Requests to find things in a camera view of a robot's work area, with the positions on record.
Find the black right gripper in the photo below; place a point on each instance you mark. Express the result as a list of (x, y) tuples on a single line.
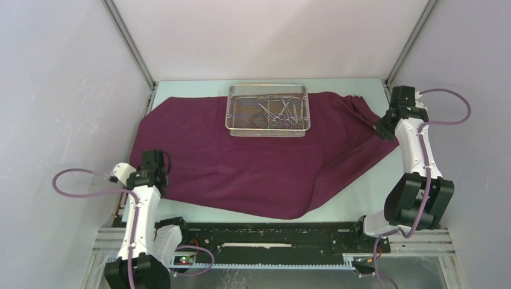
[(382, 130)]

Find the maroon surgical wrap cloth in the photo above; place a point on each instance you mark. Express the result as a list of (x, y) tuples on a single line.
[(281, 178)]

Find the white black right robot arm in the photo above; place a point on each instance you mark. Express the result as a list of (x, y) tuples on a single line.
[(420, 198)]

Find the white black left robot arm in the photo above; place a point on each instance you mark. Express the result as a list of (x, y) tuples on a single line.
[(145, 255)]

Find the steel surgical scissors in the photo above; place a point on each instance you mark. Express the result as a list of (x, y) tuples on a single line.
[(273, 118)]

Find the steel forceps right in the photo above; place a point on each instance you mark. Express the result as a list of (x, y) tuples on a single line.
[(296, 118)]

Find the steel forceps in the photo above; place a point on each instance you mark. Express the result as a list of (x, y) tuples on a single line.
[(285, 115), (296, 118)]

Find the steel forceps left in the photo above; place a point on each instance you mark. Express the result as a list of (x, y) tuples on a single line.
[(285, 115)]

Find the steel instrument tray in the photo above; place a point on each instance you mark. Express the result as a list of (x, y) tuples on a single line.
[(242, 104)]

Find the steel tweezers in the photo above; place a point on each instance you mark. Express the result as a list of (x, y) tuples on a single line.
[(258, 120)]

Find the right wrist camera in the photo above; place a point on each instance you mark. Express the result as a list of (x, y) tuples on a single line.
[(403, 97)]

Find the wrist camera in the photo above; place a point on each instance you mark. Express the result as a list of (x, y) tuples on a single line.
[(121, 171), (403, 97)]

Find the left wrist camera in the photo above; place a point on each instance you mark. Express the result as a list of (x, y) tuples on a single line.
[(121, 171)]

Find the aluminium frame rail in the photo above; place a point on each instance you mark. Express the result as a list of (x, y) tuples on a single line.
[(434, 243)]

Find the right corner aluminium post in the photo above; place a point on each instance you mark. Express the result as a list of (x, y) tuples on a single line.
[(410, 43)]

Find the corner aluminium post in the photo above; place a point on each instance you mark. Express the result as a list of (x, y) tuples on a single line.
[(410, 43), (123, 30)]

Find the left corner aluminium post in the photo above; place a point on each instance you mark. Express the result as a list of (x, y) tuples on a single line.
[(123, 30)]

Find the grey cable duct strip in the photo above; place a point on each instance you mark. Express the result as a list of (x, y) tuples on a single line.
[(347, 265)]

